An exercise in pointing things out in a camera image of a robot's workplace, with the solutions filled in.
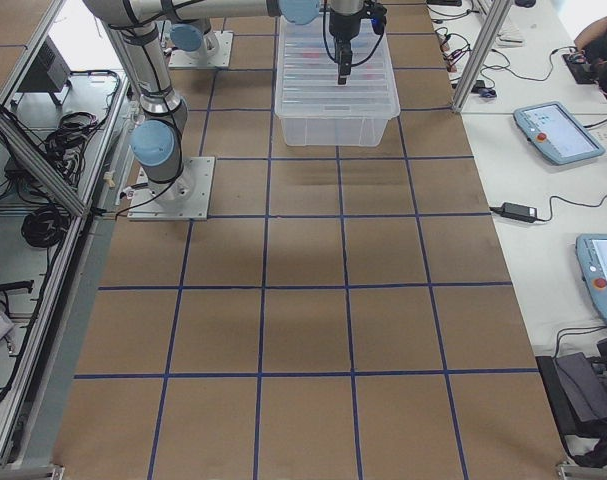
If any clear plastic box lid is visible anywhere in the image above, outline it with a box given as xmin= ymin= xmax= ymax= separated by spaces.
xmin=275 ymin=16 xmax=400 ymax=119

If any clear plastic storage box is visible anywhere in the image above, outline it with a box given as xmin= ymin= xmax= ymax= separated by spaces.
xmin=280 ymin=117 xmax=389 ymax=147

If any grey control box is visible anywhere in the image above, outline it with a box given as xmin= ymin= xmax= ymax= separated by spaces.
xmin=18 ymin=37 xmax=71 ymax=94

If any upper teach pendant tablet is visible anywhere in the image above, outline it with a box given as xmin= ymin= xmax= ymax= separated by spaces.
xmin=513 ymin=101 xmax=605 ymax=166

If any teach pendant tablet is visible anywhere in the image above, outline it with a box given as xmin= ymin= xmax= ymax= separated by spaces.
xmin=575 ymin=234 xmax=607 ymax=324
xmin=513 ymin=101 xmax=605 ymax=166

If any black power adapter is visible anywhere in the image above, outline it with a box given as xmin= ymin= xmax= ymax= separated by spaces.
xmin=490 ymin=202 xmax=538 ymax=223

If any person in black shirt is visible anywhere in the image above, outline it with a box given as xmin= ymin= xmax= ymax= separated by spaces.
xmin=575 ymin=16 xmax=607 ymax=62

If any lower teach pendant tablet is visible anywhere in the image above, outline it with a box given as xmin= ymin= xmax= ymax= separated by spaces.
xmin=575 ymin=234 xmax=607 ymax=324

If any black laptop stand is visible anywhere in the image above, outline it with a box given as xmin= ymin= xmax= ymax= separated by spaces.
xmin=536 ymin=352 xmax=607 ymax=439

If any aluminium frame post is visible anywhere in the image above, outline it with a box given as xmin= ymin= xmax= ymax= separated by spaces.
xmin=451 ymin=0 xmax=513 ymax=113

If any coiled black cable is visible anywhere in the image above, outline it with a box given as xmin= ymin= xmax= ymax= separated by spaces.
xmin=21 ymin=201 xmax=70 ymax=250

